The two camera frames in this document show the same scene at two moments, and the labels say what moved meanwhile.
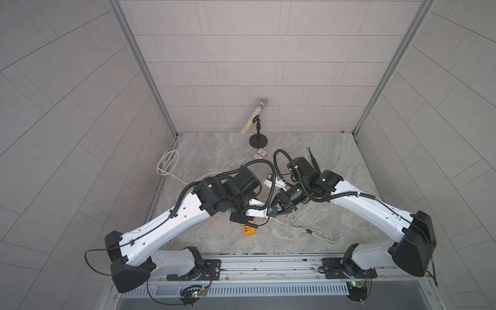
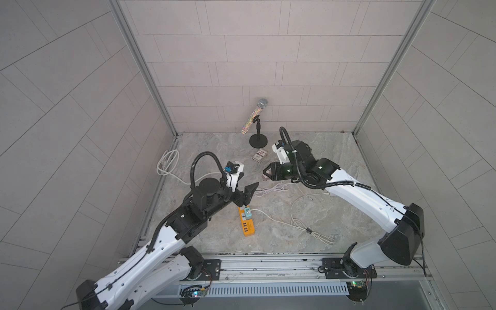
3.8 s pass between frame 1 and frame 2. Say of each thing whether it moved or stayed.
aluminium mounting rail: stayed
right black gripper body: moved
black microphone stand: stayed
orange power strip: stayed
